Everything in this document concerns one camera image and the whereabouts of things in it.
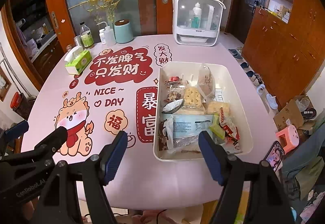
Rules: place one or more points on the blue denim cloth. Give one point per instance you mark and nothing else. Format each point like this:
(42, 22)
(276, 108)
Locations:
(304, 152)

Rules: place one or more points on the wooden cabinet with shelves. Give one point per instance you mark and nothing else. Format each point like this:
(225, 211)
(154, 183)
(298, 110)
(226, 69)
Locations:
(287, 61)

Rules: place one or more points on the translucent squeeze bottle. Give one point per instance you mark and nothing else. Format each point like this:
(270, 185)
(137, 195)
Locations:
(110, 38)

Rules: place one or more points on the pink plastic stool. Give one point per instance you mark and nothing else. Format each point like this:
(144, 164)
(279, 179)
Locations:
(288, 137)

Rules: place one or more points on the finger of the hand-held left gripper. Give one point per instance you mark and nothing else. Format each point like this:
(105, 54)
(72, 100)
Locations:
(50, 140)
(17, 128)

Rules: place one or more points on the framed picture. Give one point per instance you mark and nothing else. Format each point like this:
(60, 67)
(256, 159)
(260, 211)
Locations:
(4, 84)

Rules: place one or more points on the teal canister with brown lid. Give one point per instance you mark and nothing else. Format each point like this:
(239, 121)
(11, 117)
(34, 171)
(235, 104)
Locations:
(124, 32)

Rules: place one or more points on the kitchen counter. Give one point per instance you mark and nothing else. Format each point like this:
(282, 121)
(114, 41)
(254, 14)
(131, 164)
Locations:
(43, 41)

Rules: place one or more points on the glass bottle with green label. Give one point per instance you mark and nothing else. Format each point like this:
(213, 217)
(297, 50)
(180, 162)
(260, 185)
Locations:
(87, 37)

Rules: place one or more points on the large light blue snack packet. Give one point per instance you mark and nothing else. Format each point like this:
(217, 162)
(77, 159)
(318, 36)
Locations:
(190, 125)

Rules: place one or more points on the silver grey foil packet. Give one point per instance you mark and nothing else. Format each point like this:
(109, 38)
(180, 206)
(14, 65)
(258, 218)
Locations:
(172, 107)

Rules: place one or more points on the smartphone with lit screen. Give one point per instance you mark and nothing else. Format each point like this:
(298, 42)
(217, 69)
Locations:
(274, 156)

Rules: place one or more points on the pale yellow puff packet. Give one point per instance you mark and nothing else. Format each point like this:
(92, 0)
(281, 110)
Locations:
(218, 108)

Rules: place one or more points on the red plastic container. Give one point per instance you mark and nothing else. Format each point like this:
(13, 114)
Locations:
(15, 100)

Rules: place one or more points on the clear red nut packet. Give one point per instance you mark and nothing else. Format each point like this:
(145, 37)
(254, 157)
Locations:
(174, 95)
(175, 80)

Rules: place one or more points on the dark brown snack packet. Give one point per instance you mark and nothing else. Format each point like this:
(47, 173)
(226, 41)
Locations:
(165, 137)

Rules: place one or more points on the beige cracker packet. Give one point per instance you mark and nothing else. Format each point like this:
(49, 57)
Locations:
(206, 81)

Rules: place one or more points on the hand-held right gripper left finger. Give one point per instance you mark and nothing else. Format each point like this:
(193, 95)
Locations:
(116, 158)

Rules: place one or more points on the clear rice puff packet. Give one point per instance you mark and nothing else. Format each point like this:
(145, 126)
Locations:
(193, 98)

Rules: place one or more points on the white and red snack bag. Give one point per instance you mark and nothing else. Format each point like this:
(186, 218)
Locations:
(231, 135)

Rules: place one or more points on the green and cream snack packet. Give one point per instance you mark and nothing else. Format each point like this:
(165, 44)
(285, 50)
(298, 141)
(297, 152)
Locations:
(217, 127)

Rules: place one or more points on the row of shoes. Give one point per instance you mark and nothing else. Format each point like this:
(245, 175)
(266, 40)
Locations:
(250, 74)

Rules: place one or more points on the white pill bottle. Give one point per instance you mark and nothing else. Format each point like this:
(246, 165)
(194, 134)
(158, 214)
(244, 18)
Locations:
(102, 37)

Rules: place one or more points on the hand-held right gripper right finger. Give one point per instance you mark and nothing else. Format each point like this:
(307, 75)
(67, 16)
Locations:
(213, 158)

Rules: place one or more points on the cardboard box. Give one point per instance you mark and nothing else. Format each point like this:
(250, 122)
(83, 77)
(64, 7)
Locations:
(287, 114)

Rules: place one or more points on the green tissue box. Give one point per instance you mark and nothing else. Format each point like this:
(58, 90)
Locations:
(78, 61)

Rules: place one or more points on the white sterilizer cabinet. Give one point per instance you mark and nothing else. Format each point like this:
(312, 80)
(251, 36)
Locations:
(198, 33)

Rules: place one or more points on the dark wooden door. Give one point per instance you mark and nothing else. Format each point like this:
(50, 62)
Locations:
(241, 10)

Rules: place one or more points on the white plastic bin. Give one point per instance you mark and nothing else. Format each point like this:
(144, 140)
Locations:
(232, 79)

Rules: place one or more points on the small metal tin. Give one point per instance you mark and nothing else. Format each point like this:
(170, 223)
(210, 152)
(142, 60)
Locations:
(78, 41)

